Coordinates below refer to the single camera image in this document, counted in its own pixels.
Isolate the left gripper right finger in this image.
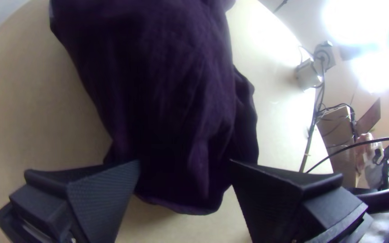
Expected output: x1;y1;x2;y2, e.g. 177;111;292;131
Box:
230;159;373;243

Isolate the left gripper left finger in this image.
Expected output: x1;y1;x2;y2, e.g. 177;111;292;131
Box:
0;160;141;243

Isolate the black t-shirt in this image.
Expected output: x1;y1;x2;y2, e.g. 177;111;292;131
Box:
48;0;260;216

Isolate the cardboard box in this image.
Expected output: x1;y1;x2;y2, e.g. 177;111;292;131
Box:
316;105;361;188

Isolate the person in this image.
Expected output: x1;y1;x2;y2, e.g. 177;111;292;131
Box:
355;132;389;189

